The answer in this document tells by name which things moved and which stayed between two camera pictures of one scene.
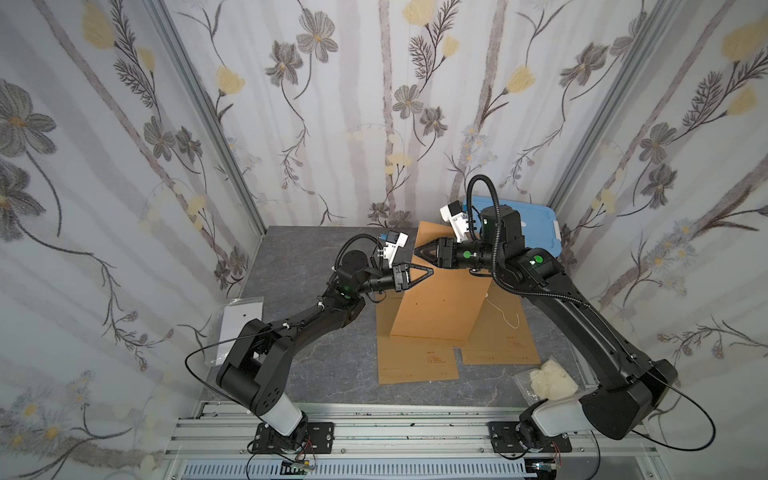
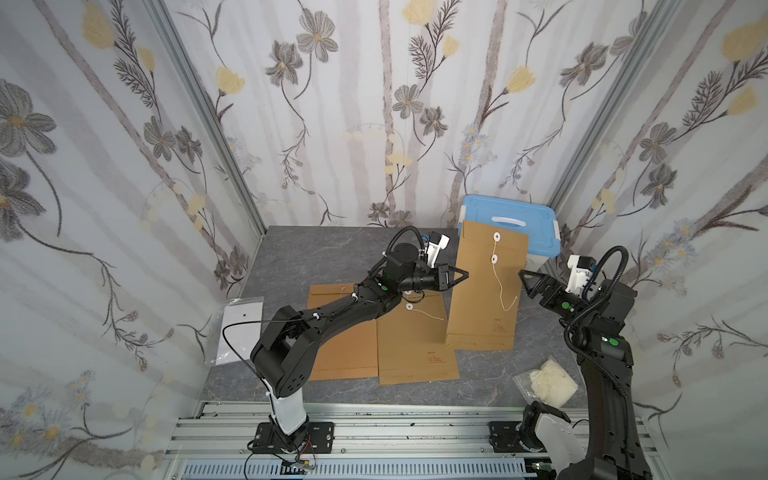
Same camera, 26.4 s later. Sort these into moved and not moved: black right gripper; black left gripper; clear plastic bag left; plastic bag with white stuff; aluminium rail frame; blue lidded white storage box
Moved: black right gripper; black left gripper
Not moved: plastic bag with white stuff; aluminium rail frame; clear plastic bag left; blue lidded white storage box
